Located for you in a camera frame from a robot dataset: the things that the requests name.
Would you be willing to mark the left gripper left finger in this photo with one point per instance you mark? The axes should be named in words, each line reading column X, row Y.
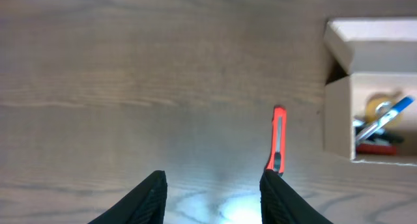
column 145, row 204

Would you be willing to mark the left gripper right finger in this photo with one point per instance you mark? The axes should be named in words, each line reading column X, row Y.
column 281, row 204

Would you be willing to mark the red utility knife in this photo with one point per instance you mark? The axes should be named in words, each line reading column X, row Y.
column 276, row 159

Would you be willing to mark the red black stapler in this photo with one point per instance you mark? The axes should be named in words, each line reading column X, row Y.
column 377, row 147

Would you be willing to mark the blue whiteboard marker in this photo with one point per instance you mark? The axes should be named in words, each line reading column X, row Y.
column 392, row 112

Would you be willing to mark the yellow tape roll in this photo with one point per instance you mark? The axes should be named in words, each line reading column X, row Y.
column 374, row 106

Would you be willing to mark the cardboard box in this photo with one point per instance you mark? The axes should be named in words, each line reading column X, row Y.
column 378, row 55

